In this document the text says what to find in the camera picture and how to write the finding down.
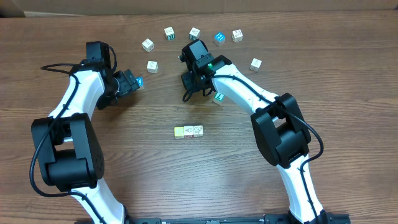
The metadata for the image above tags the blue X wooden block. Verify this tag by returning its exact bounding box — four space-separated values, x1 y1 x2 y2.
136 77 144 90

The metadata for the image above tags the wooden block yellow blue side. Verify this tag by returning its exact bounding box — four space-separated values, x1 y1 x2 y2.
142 39 154 52

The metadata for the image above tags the red E wooden block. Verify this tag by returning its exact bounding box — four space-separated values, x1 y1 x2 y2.
193 125 203 138

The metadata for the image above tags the red D wooden block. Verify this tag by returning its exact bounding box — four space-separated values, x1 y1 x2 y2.
183 126 194 138

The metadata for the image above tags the yellow top wooden block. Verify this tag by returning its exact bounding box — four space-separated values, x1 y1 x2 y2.
174 127 185 139

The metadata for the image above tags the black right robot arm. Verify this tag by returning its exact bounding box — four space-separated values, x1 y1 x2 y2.
179 39 324 223

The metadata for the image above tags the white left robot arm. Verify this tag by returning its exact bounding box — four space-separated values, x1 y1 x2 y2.
29 41 141 223

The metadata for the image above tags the green L wooden block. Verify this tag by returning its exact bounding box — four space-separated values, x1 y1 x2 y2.
213 92 224 105

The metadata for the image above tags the green J wooden block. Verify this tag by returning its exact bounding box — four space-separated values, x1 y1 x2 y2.
189 27 200 40

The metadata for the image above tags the blue top wooden block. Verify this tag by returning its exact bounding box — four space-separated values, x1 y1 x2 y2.
213 32 226 47

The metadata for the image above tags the green R wooden block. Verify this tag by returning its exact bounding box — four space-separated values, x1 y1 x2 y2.
164 27 175 40

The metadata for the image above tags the dark side wooden block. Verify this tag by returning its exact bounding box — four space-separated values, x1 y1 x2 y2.
249 58 262 72

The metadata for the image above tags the cardboard back panel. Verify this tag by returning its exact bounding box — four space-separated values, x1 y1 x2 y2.
1 0 397 17

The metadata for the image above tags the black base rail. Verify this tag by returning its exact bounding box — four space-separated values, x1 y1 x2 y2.
74 213 352 224

